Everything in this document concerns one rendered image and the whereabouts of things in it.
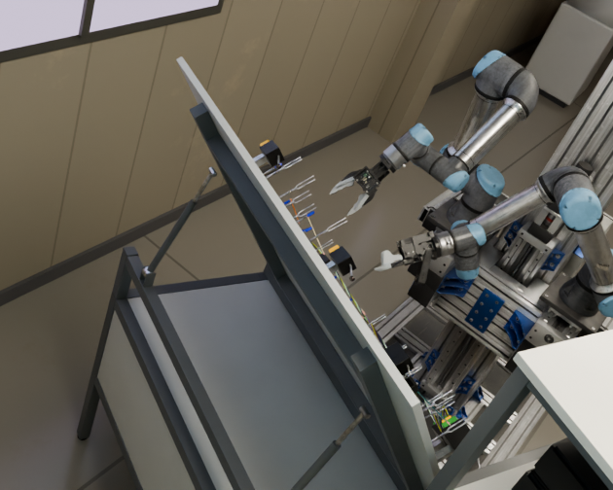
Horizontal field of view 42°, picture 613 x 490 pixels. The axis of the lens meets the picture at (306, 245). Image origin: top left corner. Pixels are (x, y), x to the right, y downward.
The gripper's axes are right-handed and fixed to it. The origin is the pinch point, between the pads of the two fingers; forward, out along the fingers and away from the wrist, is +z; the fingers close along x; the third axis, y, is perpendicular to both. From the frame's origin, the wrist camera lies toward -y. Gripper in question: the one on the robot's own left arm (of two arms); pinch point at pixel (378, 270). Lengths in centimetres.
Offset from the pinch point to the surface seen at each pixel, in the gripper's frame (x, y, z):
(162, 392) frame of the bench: 1, -17, 74
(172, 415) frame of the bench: 6, -24, 73
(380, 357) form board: 96, -15, 21
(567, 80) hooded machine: -431, 110, -287
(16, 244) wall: -94, 52, 127
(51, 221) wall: -102, 59, 112
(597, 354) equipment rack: 103, -26, -17
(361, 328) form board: 92, -9, 23
